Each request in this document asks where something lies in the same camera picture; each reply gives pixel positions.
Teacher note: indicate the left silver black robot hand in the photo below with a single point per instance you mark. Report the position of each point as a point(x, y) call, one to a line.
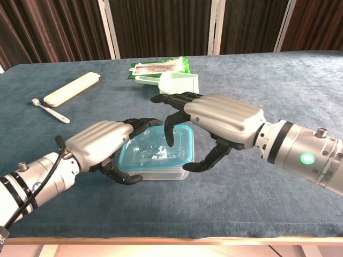
point(99, 142)

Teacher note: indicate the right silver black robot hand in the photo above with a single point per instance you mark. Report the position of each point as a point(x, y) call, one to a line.
point(225, 115)

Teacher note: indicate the blue container lid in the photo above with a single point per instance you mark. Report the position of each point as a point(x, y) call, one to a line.
point(150, 154)

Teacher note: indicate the clear plastic container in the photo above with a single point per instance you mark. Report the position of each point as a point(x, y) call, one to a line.
point(166, 176)

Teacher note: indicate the white toothbrush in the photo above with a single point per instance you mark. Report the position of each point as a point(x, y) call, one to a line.
point(52, 112)

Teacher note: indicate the light green plastic dustpan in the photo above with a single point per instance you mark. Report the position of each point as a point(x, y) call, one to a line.
point(177, 83)

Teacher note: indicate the cream long cutlery case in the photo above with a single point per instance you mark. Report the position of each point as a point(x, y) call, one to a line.
point(71, 89)

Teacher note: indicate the blue table cloth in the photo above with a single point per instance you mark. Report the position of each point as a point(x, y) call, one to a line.
point(241, 192)

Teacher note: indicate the green packaged item bag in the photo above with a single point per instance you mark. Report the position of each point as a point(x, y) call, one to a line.
point(160, 68)

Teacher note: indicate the brown pleated curtain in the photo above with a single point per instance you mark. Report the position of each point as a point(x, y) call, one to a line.
point(319, 24)
point(53, 29)
point(160, 26)
point(252, 25)

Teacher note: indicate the white partition frame post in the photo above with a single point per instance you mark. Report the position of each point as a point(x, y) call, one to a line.
point(215, 26)
point(108, 29)
point(1, 69)
point(285, 25)

